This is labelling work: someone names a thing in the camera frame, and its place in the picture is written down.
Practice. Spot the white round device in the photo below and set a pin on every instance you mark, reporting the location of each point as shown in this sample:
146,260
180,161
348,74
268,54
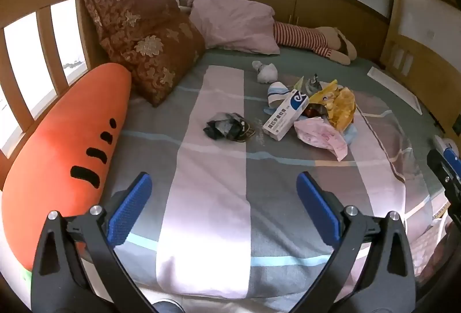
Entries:
441,142

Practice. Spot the pink grey striped blanket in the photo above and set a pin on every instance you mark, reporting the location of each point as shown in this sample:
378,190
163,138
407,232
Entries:
223,190

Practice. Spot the pink plastic bag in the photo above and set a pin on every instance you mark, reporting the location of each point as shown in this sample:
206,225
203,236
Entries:
320,135

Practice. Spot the white blue paper cup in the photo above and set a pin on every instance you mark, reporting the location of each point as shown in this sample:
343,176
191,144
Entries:
277,91

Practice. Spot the black plastic bag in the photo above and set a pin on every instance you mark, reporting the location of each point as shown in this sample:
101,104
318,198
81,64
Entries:
223,127

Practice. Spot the red snack packet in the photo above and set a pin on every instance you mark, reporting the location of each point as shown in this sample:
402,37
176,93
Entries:
313,112

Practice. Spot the green bed sheet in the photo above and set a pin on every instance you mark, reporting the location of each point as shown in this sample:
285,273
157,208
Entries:
230,59

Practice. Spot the red striped plush doll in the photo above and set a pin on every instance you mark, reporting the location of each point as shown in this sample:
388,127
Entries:
302,36

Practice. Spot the wooden bed end panel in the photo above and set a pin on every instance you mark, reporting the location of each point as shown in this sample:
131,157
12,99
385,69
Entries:
432,57

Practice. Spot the white flat board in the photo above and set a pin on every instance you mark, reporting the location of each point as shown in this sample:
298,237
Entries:
392,86

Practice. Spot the white knotted plastic bag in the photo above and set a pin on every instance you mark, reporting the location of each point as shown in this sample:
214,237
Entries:
267,73

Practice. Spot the white blue medicine box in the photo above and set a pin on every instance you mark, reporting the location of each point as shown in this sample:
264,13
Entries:
284,115

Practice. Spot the orange carrot plush pillow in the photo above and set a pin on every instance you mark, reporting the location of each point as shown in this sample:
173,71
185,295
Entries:
72,126

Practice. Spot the brown floral cushion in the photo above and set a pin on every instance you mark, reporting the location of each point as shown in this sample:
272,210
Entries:
155,57
126,0

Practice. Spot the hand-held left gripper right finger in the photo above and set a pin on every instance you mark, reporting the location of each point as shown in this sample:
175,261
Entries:
320,208

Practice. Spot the pink pillow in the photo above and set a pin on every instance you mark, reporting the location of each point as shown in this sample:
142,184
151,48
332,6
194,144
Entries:
234,21

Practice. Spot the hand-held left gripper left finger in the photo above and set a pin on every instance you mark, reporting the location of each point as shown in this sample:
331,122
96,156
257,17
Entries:
129,208

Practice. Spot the dark green snack bag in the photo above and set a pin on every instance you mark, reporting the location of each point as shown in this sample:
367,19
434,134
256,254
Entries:
312,84

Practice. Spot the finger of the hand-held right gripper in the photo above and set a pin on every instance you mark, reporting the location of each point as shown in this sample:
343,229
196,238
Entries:
453,161
437,161

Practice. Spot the yellow snack bag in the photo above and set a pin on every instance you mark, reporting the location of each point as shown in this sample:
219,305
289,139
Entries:
342,104

